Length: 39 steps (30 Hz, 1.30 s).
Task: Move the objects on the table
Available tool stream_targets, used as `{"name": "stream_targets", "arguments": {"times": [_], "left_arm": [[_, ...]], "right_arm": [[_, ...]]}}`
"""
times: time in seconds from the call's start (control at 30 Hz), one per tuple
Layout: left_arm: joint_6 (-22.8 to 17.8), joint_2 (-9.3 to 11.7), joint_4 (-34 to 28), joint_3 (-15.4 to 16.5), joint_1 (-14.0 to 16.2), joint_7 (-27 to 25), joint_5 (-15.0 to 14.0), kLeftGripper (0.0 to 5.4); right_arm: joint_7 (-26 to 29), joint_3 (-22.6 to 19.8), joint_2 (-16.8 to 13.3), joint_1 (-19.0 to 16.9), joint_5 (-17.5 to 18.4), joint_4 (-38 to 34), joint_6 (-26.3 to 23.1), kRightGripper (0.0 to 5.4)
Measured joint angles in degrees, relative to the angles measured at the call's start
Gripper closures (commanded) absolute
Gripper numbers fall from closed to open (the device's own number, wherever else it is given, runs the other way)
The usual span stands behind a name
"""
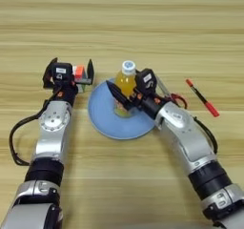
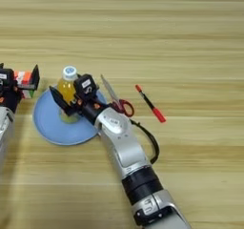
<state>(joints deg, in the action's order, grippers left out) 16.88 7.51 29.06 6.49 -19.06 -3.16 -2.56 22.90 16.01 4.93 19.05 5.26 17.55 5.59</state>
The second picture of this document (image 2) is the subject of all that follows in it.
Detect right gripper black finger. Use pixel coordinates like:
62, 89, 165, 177
49, 86, 73, 117

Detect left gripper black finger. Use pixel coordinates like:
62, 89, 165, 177
30, 64, 41, 91

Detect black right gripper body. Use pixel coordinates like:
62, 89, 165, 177
67, 98, 110, 126

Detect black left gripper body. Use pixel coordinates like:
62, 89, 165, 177
0, 82, 35, 114

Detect orange juice bottle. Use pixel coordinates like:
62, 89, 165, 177
56, 65, 81, 124

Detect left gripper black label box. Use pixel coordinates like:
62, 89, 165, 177
0, 67, 15, 91

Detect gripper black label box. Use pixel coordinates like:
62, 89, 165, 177
73, 73, 100, 102
0, 67, 15, 91

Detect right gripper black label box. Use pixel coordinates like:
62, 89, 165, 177
73, 73, 100, 102

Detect blue round plate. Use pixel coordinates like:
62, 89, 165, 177
32, 86, 109, 147

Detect red screwdriver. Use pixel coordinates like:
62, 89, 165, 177
134, 84, 168, 124

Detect red handled scissors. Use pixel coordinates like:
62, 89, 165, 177
100, 73, 135, 118

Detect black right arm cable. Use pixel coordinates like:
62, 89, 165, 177
128, 118, 161, 165

